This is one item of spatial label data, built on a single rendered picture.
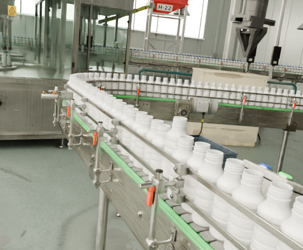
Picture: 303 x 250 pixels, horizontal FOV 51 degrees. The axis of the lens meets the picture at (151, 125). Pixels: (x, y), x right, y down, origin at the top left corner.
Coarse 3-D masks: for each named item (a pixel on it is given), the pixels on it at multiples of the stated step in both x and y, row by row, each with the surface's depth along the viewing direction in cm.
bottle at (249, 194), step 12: (240, 180) 59; (252, 180) 56; (240, 192) 58; (252, 192) 57; (252, 204) 56; (228, 216) 60; (240, 216) 57; (228, 228) 60; (240, 228) 58; (252, 228) 57; (240, 240) 58
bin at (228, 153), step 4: (192, 136) 171; (196, 136) 172; (200, 136) 172; (196, 140) 173; (200, 140) 172; (204, 140) 169; (208, 140) 166; (212, 144) 163; (216, 144) 160; (220, 144) 158; (212, 148) 163; (216, 148) 160; (220, 148) 157; (224, 148) 154; (224, 152) 154; (228, 152) 151; (232, 152) 149; (236, 152) 147; (224, 156) 144; (228, 156) 145; (232, 156) 146; (224, 160) 144; (224, 164) 145
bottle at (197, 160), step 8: (200, 144) 75; (208, 144) 74; (200, 152) 72; (192, 160) 73; (200, 160) 72; (192, 168) 72; (184, 184) 75; (192, 184) 73; (184, 192) 75; (192, 192) 73; (192, 200) 73; (184, 208) 75
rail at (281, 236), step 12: (132, 132) 101; (120, 144) 110; (168, 156) 79; (204, 180) 66; (216, 192) 62; (192, 204) 70; (240, 204) 56; (204, 216) 66; (252, 216) 53; (216, 228) 62; (264, 228) 51; (276, 228) 49; (228, 240) 59; (288, 240) 47
